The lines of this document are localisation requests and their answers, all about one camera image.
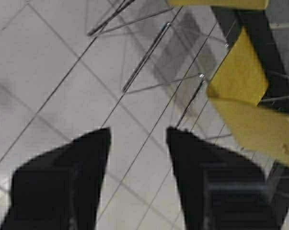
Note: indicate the yellow wooden chair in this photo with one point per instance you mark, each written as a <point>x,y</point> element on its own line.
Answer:
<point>236,91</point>
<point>156,43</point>

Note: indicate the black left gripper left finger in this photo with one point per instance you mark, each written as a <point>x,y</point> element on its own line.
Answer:
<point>60,189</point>

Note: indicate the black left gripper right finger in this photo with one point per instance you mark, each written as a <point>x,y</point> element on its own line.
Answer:
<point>220,189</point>

